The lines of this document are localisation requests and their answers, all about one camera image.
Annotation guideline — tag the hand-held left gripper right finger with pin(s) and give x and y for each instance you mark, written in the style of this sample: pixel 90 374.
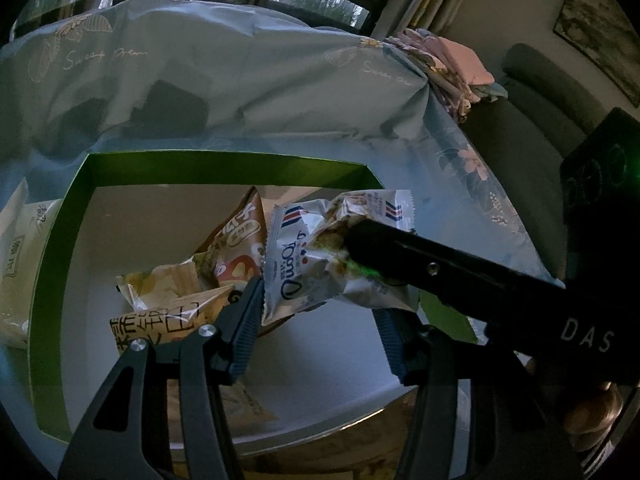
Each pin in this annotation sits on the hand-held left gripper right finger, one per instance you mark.
pixel 395 350

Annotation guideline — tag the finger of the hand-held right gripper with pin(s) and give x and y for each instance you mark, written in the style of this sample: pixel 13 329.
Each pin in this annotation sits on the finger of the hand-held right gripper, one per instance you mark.
pixel 425 265

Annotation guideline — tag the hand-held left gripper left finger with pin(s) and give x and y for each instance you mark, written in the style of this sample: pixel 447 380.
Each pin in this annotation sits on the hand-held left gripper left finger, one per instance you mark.
pixel 245 332

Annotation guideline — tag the brown snack packet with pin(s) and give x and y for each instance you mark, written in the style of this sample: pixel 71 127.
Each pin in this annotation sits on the brown snack packet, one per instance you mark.
pixel 235 250

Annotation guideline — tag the cream snack packet green print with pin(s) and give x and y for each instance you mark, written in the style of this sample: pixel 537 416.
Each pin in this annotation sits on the cream snack packet green print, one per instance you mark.
pixel 160 325

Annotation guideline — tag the white striped snack packet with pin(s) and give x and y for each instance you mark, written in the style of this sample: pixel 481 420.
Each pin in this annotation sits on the white striped snack packet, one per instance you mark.
pixel 300 265

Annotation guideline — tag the pale crinkled snack packet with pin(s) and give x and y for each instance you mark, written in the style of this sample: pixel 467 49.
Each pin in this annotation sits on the pale crinkled snack packet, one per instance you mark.
pixel 165 280

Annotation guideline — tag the green cardboard box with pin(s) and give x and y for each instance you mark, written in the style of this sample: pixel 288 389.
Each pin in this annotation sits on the green cardboard box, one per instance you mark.
pixel 65 240

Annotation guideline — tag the cream snack packet red print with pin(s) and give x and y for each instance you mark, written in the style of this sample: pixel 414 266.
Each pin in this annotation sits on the cream snack packet red print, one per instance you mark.
pixel 20 260

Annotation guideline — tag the person's right hand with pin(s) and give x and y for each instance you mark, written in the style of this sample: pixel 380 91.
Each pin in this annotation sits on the person's right hand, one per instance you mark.
pixel 595 412

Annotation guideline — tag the dark green sofa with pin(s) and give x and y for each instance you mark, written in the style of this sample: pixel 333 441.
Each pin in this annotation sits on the dark green sofa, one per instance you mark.
pixel 530 110

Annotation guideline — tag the stack of folded cloths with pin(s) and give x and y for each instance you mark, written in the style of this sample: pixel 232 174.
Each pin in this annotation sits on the stack of folded cloths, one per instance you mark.
pixel 460 60

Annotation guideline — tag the blue floral bedsheet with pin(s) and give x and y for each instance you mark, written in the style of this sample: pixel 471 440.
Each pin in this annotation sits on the blue floral bedsheet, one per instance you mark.
pixel 250 75

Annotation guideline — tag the framed landscape wall picture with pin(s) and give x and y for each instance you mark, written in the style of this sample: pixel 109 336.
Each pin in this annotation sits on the framed landscape wall picture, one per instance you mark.
pixel 600 25

